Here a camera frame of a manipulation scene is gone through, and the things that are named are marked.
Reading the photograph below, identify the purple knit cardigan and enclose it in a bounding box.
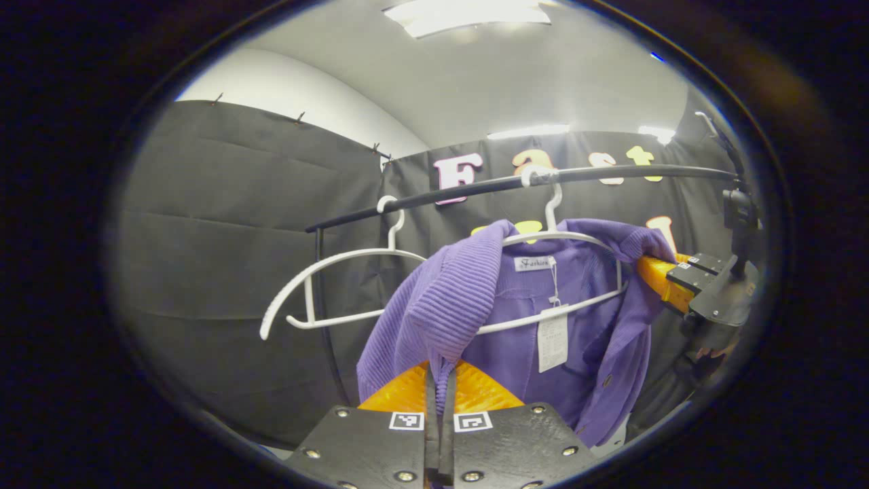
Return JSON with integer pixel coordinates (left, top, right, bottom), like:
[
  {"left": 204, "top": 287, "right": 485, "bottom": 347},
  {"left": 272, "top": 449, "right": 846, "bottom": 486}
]
[{"left": 356, "top": 217, "right": 678, "bottom": 449}]

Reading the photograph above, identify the black metal clothes rack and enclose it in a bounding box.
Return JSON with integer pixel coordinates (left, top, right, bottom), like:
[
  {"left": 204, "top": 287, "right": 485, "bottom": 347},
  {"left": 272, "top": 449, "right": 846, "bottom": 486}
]
[{"left": 306, "top": 163, "right": 741, "bottom": 408}]

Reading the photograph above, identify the black backdrop cloth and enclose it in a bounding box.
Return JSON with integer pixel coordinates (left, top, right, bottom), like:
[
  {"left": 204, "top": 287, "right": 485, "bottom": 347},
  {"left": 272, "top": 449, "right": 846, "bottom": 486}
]
[{"left": 112, "top": 92, "right": 761, "bottom": 449}]

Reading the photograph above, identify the white plastic hanger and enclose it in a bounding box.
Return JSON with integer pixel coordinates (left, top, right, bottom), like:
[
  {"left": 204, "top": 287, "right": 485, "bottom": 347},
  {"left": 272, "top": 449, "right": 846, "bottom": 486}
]
[
  {"left": 259, "top": 196, "right": 428, "bottom": 340},
  {"left": 475, "top": 166, "right": 629, "bottom": 335}
]

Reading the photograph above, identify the large ceiling light panel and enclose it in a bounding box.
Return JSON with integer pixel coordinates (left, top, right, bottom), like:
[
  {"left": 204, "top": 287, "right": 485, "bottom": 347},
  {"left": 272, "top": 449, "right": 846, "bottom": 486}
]
[{"left": 384, "top": 0, "right": 552, "bottom": 39}]

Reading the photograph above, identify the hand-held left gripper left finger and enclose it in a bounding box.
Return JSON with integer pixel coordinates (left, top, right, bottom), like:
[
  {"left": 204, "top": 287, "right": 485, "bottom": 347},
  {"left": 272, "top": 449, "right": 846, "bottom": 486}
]
[{"left": 284, "top": 360, "right": 440, "bottom": 489}]

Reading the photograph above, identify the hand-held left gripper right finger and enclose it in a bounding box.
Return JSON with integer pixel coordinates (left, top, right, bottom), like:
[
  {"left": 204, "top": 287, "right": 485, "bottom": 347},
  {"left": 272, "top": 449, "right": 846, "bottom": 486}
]
[{"left": 441, "top": 360, "right": 599, "bottom": 489}]

